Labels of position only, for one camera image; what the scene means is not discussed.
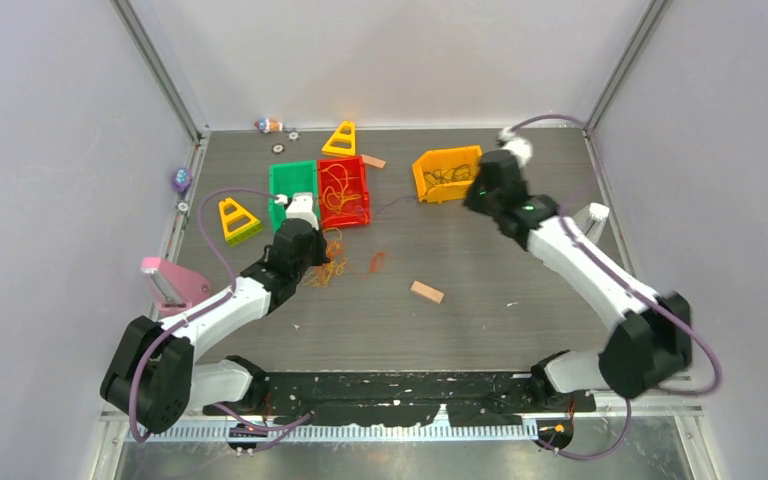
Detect orange string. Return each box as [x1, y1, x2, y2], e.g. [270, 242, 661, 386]
[314, 228, 389, 286]

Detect yellow string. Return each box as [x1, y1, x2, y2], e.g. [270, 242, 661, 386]
[304, 162, 365, 291]

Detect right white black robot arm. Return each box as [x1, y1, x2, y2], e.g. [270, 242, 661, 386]
[464, 150, 692, 411]

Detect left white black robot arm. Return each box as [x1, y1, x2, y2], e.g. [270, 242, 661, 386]
[100, 218, 328, 434]

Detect yellow triangle block near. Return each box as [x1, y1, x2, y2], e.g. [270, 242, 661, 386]
[218, 197, 263, 247]

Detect yellow triangle block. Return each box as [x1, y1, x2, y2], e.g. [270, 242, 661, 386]
[321, 121, 357, 158]
[218, 197, 263, 247]

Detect orange plastic bin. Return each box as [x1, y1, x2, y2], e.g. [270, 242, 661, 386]
[411, 145, 483, 204]

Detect green plastic bin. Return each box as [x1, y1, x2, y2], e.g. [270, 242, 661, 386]
[269, 160, 319, 215]

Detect red plastic bin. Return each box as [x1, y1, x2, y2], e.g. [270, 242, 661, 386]
[317, 156, 371, 228]

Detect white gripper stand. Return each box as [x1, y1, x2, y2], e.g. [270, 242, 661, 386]
[573, 202, 611, 245]

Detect yellow triangle block far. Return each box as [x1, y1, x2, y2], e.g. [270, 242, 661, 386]
[321, 121, 357, 158]

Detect tan wooden block far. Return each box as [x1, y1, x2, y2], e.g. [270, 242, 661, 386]
[361, 154, 387, 169]

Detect tan wooden block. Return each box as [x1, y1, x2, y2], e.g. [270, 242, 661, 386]
[410, 281, 445, 304]
[361, 154, 387, 169]

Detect small toy figurine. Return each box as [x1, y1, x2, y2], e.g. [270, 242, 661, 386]
[253, 117, 285, 134]

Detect pink gripper stand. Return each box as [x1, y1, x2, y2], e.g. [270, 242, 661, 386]
[140, 257, 211, 318]

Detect purple toy block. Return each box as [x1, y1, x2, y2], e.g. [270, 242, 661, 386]
[171, 167, 193, 194]

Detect tan wooden block near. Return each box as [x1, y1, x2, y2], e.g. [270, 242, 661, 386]
[410, 281, 445, 304]

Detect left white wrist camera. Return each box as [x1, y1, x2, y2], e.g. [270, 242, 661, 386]
[273, 192, 320, 230]

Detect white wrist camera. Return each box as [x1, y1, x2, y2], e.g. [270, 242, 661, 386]
[273, 192, 320, 230]
[496, 128, 533, 169]

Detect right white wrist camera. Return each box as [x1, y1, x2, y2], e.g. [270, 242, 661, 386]
[496, 128, 533, 169]

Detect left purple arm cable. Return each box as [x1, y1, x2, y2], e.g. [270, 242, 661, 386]
[126, 188, 316, 455]

